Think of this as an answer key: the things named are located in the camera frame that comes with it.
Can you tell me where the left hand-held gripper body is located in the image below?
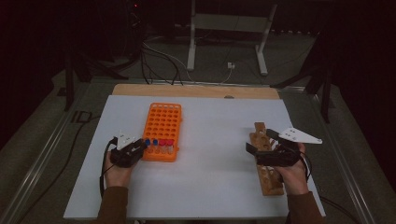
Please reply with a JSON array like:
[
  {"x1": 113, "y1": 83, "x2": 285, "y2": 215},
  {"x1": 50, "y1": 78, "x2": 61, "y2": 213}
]
[{"x1": 109, "y1": 130, "x2": 142, "y2": 169}]

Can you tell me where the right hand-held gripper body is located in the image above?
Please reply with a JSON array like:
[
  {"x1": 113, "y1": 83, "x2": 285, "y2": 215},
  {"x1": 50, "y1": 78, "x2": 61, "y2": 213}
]
[{"x1": 256, "y1": 126, "x2": 323, "y2": 168}]

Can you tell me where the wooden test tube rack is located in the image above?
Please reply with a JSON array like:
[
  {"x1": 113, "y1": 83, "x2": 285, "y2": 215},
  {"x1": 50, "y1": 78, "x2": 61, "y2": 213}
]
[{"x1": 248, "y1": 121, "x2": 285, "y2": 197}]

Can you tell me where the orange plastic test tube rack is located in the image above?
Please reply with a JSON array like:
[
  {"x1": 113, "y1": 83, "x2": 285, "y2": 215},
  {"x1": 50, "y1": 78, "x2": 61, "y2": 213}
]
[{"x1": 138, "y1": 102, "x2": 183, "y2": 163}]

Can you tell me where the person's left hand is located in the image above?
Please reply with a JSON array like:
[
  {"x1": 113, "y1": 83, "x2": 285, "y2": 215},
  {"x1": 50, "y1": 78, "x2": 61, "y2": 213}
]
[{"x1": 104, "y1": 152, "x2": 138, "y2": 189}]

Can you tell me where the person's right hand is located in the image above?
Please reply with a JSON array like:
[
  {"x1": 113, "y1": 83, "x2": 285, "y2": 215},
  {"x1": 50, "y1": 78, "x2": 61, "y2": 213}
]
[{"x1": 274, "y1": 143, "x2": 309, "y2": 196}]

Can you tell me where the white table mat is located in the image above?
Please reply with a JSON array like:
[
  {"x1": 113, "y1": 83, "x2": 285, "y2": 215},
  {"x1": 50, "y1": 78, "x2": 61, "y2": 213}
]
[{"x1": 63, "y1": 94, "x2": 327, "y2": 220}]

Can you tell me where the black tripod stand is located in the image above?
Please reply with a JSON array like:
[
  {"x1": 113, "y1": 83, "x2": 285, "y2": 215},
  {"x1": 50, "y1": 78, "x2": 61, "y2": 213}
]
[{"x1": 270, "y1": 31, "x2": 335, "y2": 124}]

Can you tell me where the left hand-held gripper cable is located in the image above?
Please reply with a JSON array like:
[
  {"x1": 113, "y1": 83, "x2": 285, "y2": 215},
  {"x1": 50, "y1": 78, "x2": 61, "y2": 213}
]
[{"x1": 98, "y1": 136, "x2": 120, "y2": 199}]

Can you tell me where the hand-held gripper cable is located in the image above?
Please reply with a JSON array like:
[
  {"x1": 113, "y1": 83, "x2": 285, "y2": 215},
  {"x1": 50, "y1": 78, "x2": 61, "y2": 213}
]
[
  {"x1": 298, "y1": 150, "x2": 314, "y2": 182},
  {"x1": 98, "y1": 136, "x2": 120, "y2": 199}
]

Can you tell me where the right hand-held gripper cable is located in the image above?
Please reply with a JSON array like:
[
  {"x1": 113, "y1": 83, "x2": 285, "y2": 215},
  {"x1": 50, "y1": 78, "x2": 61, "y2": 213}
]
[{"x1": 298, "y1": 150, "x2": 314, "y2": 182}]

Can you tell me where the black floor cable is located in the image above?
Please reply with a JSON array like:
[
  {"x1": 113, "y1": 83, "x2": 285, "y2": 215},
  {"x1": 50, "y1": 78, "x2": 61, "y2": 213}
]
[
  {"x1": 15, "y1": 115, "x2": 102, "y2": 224},
  {"x1": 319, "y1": 195, "x2": 354, "y2": 224}
]

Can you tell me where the aluminium frame rail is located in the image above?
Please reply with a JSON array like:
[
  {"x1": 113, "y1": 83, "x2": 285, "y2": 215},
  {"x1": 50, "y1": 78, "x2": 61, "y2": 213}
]
[
  {"x1": 309, "y1": 92, "x2": 376, "y2": 224},
  {"x1": 0, "y1": 83, "x2": 92, "y2": 224}
]

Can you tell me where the bundle of black cables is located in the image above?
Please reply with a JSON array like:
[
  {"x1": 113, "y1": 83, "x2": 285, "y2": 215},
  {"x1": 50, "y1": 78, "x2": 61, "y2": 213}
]
[{"x1": 139, "y1": 43, "x2": 185, "y2": 87}]

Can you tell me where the white cable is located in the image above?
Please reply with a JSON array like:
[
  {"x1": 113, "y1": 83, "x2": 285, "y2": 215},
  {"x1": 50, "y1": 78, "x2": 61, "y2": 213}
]
[{"x1": 143, "y1": 41, "x2": 233, "y2": 85}]

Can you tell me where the grey metal stand frame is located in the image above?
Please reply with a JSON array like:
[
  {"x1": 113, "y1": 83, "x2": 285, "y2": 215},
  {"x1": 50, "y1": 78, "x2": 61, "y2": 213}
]
[{"x1": 186, "y1": 0, "x2": 278, "y2": 77}]

